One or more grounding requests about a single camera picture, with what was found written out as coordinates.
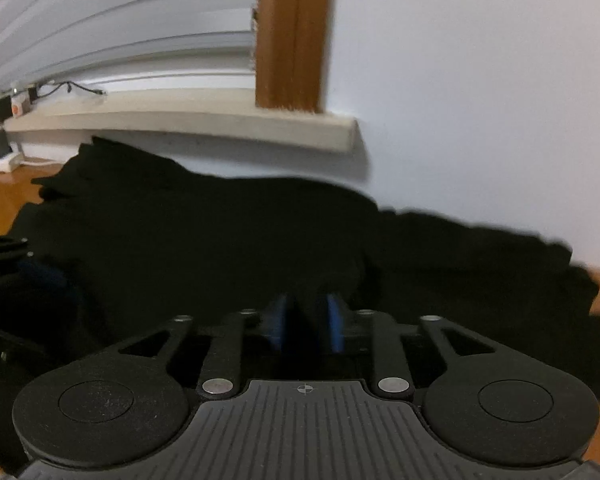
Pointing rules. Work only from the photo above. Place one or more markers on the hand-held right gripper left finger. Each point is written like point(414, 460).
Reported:
point(280, 322)

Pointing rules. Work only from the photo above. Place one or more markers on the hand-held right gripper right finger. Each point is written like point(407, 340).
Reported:
point(336, 322)

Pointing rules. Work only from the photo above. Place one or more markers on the black garment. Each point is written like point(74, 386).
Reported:
point(230, 230)

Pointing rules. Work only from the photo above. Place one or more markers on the black power adapter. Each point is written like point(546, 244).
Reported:
point(1, 141)

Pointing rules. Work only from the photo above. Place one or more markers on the small orange white box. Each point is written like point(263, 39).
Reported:
point(20, 104)

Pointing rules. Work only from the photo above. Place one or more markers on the white window sill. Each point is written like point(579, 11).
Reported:
point(205, 120)

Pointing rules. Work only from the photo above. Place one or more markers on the white window blind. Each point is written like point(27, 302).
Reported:
point(120, 20)

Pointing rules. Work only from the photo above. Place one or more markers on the wooden window frame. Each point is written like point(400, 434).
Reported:
point(292, 35)

